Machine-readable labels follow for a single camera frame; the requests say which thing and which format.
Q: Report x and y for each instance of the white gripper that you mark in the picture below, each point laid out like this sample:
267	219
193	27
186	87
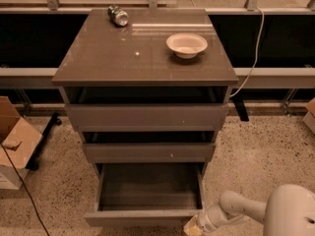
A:
206	219

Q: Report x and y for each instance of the grey bottom drawer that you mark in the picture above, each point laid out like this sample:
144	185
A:
147	194

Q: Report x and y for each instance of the grey drawer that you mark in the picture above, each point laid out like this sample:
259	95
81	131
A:
146	118
147	194
133	153

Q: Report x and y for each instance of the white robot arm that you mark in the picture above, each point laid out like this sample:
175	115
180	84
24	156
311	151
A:
289	211

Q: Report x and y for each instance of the grey middle drawer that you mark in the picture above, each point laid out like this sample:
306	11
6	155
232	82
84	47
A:
133	153

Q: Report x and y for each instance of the grey top drawer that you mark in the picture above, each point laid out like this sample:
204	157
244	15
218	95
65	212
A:
146	118

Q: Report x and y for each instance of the grey drawer cabinet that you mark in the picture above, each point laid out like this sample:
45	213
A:
102	49

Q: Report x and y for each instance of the black stand foot right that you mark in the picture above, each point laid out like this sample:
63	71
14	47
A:
240	108

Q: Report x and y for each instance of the black stand foot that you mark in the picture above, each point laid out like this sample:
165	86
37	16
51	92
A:
240	108
33	162

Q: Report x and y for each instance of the cardboard box right edge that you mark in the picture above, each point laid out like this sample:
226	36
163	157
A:
309	118

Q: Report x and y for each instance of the black stand foot left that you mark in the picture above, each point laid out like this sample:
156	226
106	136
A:
33	162

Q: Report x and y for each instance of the white paper bowl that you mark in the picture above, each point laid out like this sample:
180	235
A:
186	45

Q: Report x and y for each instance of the open cardboard box left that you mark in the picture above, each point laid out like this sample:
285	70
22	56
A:
20	139

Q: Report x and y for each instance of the crushed green soda can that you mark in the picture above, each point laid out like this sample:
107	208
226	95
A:
118	16

